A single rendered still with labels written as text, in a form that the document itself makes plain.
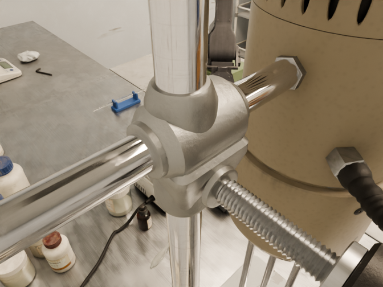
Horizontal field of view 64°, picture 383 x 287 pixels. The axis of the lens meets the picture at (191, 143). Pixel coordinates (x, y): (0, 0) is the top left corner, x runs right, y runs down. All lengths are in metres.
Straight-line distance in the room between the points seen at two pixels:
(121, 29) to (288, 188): 2.18
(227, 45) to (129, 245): 0.49
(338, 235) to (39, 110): 1.05
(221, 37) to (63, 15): 1.47
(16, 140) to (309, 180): 0.95
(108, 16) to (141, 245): 1.77
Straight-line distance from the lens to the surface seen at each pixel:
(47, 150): 0.97
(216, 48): 0.75
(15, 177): 0.77
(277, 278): 0.66
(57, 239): 0.64
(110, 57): 2.32
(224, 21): 0.76
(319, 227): 0.19
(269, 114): 0.16
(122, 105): 1.07
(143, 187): 0.73
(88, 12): 2.17
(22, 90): 1.31
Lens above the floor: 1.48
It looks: 40 degrees down
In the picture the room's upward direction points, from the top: straight up
